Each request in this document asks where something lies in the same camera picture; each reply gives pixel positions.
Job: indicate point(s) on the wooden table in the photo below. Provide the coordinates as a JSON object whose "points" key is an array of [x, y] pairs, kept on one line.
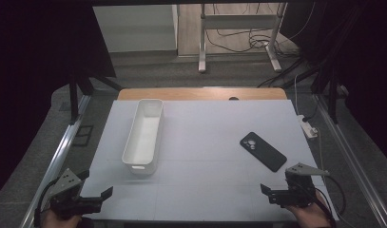
{"points": [[181, 94]]}

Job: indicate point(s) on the white power strip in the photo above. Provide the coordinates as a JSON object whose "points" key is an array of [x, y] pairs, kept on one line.
{"points": [[306, 126]]}

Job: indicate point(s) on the white cabinet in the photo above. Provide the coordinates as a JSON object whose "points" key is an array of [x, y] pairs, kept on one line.
{"points": [[134, 31]]}

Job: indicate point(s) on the person's right hand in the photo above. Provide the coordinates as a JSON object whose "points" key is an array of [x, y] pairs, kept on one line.
{"points": [[310, 217]]}

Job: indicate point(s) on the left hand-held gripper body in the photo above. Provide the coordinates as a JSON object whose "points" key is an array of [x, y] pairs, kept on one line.
{"points": [[66, 185]]}

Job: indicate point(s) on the black curtain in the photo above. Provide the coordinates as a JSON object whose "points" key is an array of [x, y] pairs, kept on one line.
{"points": [[29, 79], [365, 63]]}

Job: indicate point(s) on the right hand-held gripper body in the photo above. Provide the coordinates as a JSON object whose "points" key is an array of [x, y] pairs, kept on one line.
{"points": [[299, 191]]}

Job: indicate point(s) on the aluminium rail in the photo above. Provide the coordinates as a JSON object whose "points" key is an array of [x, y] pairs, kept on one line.
{"points": [[59, 152], [349, 152]]}

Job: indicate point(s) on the black metal stand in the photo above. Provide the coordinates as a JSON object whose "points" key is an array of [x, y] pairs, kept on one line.
{"points": [[73, 101], [333, 104]]}

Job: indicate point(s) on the white plastic storage bin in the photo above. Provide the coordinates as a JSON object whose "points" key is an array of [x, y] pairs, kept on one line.
{"points": [[143, 136]]}

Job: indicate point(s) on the dark table grommet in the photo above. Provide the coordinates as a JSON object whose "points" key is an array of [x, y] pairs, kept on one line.
{"points": [[234, 98]]}

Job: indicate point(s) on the person's left hand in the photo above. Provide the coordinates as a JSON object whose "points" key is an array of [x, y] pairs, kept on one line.
{"points": [[59, 223]]}

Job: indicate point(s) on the white desk frame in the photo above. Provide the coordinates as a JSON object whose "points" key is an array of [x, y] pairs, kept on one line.
{"points": [[202, 47]]}

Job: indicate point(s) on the white table cover board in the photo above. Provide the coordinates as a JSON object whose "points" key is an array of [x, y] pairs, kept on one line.
{"points": [[207, 142]]}

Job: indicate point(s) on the black phone case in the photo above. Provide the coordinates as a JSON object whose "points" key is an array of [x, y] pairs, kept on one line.
{"points": [[265, 153]]}

